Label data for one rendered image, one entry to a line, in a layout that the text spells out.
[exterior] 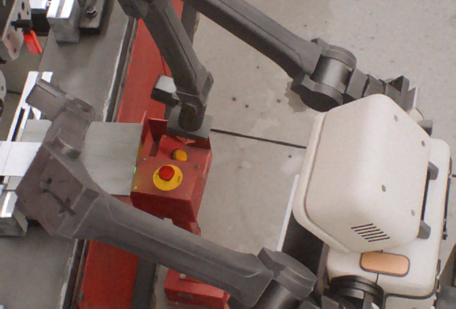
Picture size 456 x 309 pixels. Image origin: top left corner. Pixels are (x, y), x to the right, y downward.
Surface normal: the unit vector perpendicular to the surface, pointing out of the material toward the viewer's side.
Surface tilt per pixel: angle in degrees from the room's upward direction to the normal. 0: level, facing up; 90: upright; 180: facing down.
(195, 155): 0
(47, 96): 40
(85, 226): 62
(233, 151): 0
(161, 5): 84
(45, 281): 0
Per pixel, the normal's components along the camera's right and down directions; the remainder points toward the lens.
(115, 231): 0.40, 0.36
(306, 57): 0.47, -0.17
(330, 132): -0.70, -0.53
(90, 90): -0.07, -0.55
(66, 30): -0.09, 0.83
